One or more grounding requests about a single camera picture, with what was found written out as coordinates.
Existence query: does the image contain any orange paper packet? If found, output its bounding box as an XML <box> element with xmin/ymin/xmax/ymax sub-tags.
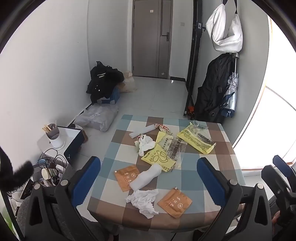
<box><xmin>114</xmin><ymin>164</ymin><xmax>141</xmax><ymax>192</ymax></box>
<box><xmin>157</xmin><ymin>187</ymin><xmax>193</xmax><ymax>219</ymax></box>

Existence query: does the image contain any grey plastic package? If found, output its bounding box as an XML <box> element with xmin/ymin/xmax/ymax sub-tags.
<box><xmin>73</xmin><ymin>103</ymin><xmax>119</xmax><ymax>132</ymax></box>

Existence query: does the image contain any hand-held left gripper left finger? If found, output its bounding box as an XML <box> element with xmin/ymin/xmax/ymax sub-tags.
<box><xmin>24</xmin><ymin>156</ymin><xmax>101</xmax><ymax>241</ymax></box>

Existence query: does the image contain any checked tablecloth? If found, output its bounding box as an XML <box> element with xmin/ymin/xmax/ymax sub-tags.
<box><xmin>87</xmin><ymin>114</ymin><xmax>245</xmax><ymax>232</ymax></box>

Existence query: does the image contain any crumpled white tissue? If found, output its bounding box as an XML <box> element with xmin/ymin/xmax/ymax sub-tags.
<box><xmin>137</xmin><ymin>136</ymin><xmax>156</xmax><ymax>157</ymax></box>
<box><xmin>125</xmin><ymin>189</ymin><xmax>159</xmax><ymax>219</ymax></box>

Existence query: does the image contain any black fuzzy strap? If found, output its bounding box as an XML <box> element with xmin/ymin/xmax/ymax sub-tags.
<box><xmin>0</xmin><ymin>145</ymin><xmax>35</xmax><ymax>193</ymax></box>

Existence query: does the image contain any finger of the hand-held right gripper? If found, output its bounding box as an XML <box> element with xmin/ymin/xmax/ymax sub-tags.
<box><xmin>273</xmin><ymin>155</ymin><xmax>296</xmax><ymax>176</ymax></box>
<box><xmin>262</xmin><ymin>165</ymin><xmax>292</xmax><ymax>204</ymax></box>

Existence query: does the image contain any beige bag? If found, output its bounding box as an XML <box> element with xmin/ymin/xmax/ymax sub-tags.
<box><xmin>117</xmin><ymin>71</ymin><xmax>137</xmax><ymax>93</ymax></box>

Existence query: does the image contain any black cable tangle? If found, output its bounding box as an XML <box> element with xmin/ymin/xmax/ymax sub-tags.
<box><xmin>37</xmin><ymin>148</ymin><xmax>70</xmax><ymax>183</ymax></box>

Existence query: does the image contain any white rolled paper towel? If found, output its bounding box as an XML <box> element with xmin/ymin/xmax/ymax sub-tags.
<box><xmin>129</xmin><ymin>164</ymin><xmax>162</xmax><ymax>191</ymax></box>

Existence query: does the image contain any white box with dark side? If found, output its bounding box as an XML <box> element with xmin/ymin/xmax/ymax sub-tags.
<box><xmin>37</xmin><ymin>126</ymin><xmax>85</xmax><ymax>165</ymax></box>

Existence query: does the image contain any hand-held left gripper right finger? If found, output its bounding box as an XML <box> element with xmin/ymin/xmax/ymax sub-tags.
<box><xmin>197</xmin><ymin>158</ymin><xmax>275</xmax><ymax>241</ymax></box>

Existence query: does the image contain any yellow text plastic wrapper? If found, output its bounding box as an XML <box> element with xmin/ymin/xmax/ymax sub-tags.
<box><xmin>177</xmin><ymin>126</ymin><xmax>216</xmax><ymax>154</ymax></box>

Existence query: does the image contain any wooden chopsticks bundle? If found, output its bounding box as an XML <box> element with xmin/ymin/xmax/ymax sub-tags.
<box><xmin>42</xmin><ymin>120</ymin><xmax>58</xmax><ymax>133</ymax></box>

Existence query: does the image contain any blue box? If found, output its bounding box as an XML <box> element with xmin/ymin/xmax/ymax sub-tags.
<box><xmin>97</xmin><ymin>87</ymin><xmax>121</xmax><ymax>105</ymax></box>

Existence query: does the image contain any small green red wrapper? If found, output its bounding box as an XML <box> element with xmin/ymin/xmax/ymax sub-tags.
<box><xmin>135</xmin><ymin>134</ymin><xmax>145</xmax><ymax>149</ymax></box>

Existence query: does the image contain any white hanging bag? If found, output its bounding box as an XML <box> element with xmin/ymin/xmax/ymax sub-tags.
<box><xmin>205</xmin><ymin>3</ymin><xmax>243</xmax><ymax>53</ymax></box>

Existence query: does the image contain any white utensil holder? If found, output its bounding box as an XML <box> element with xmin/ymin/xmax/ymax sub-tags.
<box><xmin>46</xmin><ymin>124</ymin><xmax>65</xmax><ymax>149</ymax></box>

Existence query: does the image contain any black folding metal frame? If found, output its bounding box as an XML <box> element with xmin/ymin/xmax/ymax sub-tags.
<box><xmin>183</xmin><ymin>0</ymin><xmax>206</xmax><ymax>116</ymax></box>

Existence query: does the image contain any yellow logo plastic wrapper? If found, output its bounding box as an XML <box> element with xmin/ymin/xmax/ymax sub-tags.
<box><xmin>141</xmin><ymin>132</ymin><xmax>188</xmax><ymax>172</ymax></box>

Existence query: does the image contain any black clothes pile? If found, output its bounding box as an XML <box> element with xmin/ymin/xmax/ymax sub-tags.
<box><xmin>86</xmin><ymin>61</ymin><xmax>125</xmax><ymax>103</ymax></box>

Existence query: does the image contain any white plastic strip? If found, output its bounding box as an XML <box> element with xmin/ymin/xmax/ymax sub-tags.
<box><xmin>129</xmin><ymin>124</ymin><xmax>158</xmax><ymax>139</ymax></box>

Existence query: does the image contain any silver folded umbrella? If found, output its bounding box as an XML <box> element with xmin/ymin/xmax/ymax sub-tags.
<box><xmin>220</xmin><ymin>52</ymin><xmax>238</xmax><ymax>117</ymax></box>

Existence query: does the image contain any black hanging jacket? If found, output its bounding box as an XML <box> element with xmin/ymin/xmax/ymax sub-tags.
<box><xmin>194</xmin><ymin>53</ymin><xmax>236</xmax><ymax>122</ymax></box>

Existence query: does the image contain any black door lock handle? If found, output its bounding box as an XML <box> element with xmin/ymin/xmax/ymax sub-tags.
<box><xmin>161</xmin><ymin>23</ymin><xmax>169</xmax><ymax>42</ymax></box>

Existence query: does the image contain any grey door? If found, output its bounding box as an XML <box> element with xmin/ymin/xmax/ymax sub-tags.
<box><xmin>132</xmin><ymin>0</ymin><xmax>173</xmax><ymax>79</ymax></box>

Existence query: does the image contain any red white candy wrapper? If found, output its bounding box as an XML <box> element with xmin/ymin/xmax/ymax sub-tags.
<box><xmin>155</xmin><ymin>123</ymin><xmax>173</xmax><ymax>135</ymax></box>

